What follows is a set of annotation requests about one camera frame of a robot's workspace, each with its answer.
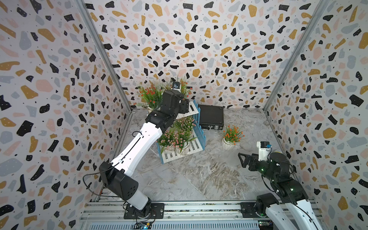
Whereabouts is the red flower pot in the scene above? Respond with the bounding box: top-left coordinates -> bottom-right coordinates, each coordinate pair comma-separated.
164,78 -> 191,98
139,83 -> 165,110

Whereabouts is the pink flower pot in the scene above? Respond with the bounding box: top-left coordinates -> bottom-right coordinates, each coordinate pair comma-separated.
174,116 -> 195,133
174,132 -> 195,155
157,129 -> 175,153

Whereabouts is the orange flower pot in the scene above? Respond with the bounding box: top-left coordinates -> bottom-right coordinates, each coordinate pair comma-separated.
222,125 -> 244,150

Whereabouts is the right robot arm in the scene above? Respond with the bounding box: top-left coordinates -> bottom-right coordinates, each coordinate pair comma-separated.
238,152 -> 323,230

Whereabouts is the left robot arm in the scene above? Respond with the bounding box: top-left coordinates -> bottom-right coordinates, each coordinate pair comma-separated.
98,89 -> 189,218

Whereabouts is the blue white two-tier rack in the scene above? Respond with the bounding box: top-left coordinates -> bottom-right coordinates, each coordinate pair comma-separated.
156,101 -> 206,163

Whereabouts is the black ribbed carrying case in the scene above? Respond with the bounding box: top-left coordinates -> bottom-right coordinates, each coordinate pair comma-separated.
198,104 -> 224,130

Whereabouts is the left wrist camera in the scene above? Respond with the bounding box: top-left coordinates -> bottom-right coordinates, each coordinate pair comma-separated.
172,81 -> 181,92

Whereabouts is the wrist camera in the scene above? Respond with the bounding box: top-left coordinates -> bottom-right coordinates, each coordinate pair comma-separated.
256,141 -> 272,161
172,81 -> 181,92

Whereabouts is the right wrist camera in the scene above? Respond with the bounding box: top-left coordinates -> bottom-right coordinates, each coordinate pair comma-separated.
256,141 -> 272,161

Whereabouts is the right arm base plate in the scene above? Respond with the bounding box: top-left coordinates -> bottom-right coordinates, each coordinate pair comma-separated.
240,202 -> 268,219

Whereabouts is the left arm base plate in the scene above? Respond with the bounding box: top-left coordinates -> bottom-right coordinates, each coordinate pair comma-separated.
124,203 -> 165,220

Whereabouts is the left aluminium corner post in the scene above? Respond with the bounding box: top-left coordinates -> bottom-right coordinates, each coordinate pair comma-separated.
75,0 -> 132,113

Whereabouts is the aluminium corner post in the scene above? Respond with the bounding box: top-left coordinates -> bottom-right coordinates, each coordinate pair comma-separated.
75,0 -> 132,113
263,0 -> 329,113

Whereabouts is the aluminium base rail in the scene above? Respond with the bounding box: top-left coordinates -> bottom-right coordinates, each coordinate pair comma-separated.
80,200 -> 323,230

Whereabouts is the right aluminium corner post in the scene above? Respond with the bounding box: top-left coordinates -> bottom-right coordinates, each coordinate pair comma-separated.
263,0 -> 329,113

